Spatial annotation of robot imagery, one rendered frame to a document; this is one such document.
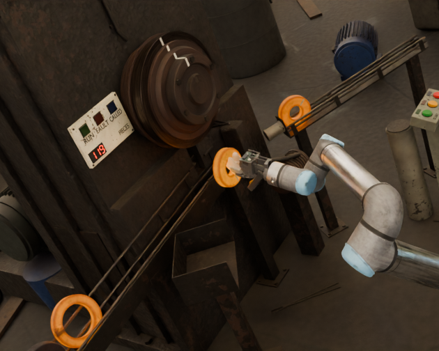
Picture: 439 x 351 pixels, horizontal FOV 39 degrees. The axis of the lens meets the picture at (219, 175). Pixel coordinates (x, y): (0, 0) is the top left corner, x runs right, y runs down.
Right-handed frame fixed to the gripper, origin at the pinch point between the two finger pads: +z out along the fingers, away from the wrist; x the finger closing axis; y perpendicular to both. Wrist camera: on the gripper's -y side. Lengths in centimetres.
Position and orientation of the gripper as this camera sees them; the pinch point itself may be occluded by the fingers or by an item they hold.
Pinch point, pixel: (226, 163)
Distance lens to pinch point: 247.2
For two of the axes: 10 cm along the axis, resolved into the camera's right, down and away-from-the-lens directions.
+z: -8.4, -2.6, 4.7
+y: -1.2, -7.6, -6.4
